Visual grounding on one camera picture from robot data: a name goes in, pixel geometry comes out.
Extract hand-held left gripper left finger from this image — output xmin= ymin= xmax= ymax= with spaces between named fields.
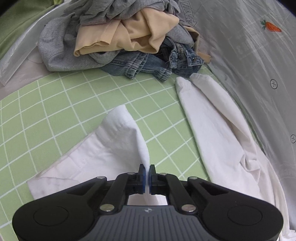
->
xmin=66 ymin=164 xmax=148 ymax=214

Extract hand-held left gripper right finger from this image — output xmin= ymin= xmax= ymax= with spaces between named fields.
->
xmin=149 ymin=164 xmax=232 ymax=214

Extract white shirt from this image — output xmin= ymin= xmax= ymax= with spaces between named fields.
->
xmin=27 ymin=74 xmax=292 ymax=241

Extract blue denim jeans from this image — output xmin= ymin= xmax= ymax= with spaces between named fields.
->
xmin=102 ymin=37 xmax=205 ymax=82

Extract beige garment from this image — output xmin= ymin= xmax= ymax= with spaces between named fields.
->
xmin=73 ymin=10 xmax=211 ymax=63

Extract grey carrot printed sheet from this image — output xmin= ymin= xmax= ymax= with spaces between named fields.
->
xmin=176 ymin=0 xmax=296 ymax=223

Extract grey sweatshirt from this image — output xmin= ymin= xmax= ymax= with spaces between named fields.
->
xmin=38 ymin=17 xmax=196 ymax=72

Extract thin grey garment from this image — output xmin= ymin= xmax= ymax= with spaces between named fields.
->
xmin=65 ymin=0 xmax=181 ymax=26

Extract clear plastic bag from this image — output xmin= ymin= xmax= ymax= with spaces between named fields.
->
xmin=0 ymin=30 xmax=58 ymax=102

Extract plain green cloth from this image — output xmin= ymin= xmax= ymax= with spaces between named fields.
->
xmin=0 ymin=0 xmax=70 ymax=61

